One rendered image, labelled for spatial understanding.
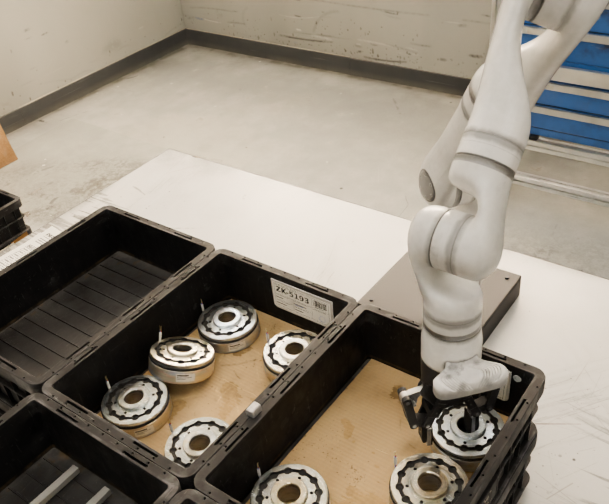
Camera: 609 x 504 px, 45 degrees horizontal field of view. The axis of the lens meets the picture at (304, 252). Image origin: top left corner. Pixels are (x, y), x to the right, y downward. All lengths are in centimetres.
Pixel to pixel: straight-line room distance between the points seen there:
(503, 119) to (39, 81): 377
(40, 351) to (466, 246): 82
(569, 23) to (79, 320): 95
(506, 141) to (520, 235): 212
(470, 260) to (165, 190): 129
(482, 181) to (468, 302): 14
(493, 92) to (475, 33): 305
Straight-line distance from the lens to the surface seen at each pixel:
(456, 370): 90
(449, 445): 105
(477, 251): 80
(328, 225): 174
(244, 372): 120
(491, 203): 81
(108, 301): 142
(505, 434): 97
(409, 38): 408
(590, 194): 297
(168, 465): 97
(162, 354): 118
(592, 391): 137
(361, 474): 105
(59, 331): 139
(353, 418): 111
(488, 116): 84
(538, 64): 97
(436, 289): 86
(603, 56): 276
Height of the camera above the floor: 167
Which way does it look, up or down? 36 degrees down
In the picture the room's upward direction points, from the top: 6 degrees counter-clockwise
